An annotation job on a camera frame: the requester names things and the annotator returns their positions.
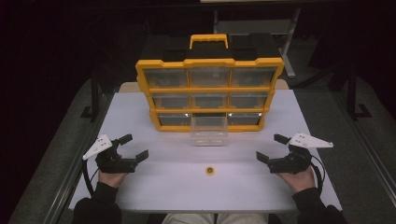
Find black metal stand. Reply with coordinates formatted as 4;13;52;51
344;64;374;121
79;66;106;121

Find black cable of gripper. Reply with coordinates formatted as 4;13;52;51
81;159;101;198
310;154;327;196

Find grey metal stand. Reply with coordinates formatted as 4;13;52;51
212;7;303;79

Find person's left leg beige trousers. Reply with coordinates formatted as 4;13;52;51
161;213;217;224

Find person's right leg beige trousers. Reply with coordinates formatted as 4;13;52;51
216;213;270;224

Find single clear plastic drawer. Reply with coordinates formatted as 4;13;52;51
190;112;229;147

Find yellow black organizer cabinet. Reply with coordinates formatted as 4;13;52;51
134;33;285;133

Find person's right hand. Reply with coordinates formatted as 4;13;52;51
276;165;317;195

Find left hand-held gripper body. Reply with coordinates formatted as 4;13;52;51
81;133;138;175

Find person's leg beige trousers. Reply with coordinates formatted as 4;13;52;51
161;213;217;224
216;213;270;224

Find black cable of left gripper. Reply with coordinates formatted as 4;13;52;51
81;159;101;198

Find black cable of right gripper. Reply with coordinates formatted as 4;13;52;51
310;154;327;196

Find person's left hand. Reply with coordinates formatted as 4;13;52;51
97;170;128;189

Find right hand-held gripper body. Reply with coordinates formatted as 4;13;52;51
267;132;334;175

